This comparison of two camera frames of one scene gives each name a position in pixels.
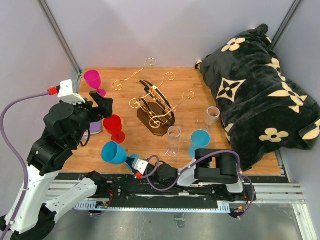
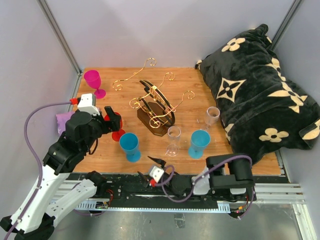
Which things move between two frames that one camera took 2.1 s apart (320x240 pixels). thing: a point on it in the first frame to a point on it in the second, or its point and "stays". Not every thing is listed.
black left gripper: [105, 108] to [114, 124]
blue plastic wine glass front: [200, 139] stays
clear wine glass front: [212, 116] stays
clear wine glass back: [174, 132] stays
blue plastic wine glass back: [113, 152] to [129, 142]
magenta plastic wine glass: [93, 79] stays
